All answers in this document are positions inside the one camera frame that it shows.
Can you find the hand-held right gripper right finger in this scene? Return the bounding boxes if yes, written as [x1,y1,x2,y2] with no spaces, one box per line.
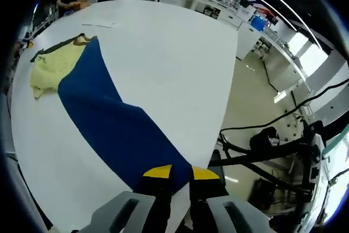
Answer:
[190,166,273,233]

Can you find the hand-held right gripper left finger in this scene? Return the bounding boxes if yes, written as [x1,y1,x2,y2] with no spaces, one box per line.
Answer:
[79,164,173,233]

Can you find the yellow black blue garment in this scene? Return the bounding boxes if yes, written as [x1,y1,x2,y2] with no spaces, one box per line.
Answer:
[29,33,193,194]

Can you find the white template strip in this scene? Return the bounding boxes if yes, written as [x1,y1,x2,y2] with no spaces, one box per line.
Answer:
[81,21,117,29]

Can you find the black bag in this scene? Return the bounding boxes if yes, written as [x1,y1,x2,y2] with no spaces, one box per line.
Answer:
[249,127,280,151]

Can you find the blue container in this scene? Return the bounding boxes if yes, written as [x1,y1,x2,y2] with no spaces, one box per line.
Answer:
[250,15,267,31]

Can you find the black stand frame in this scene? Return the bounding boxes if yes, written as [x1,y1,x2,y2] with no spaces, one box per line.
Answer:
[208,136,320,190]

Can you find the thick black cable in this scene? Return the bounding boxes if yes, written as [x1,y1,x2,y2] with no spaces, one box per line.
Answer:
[219,78,349,133]

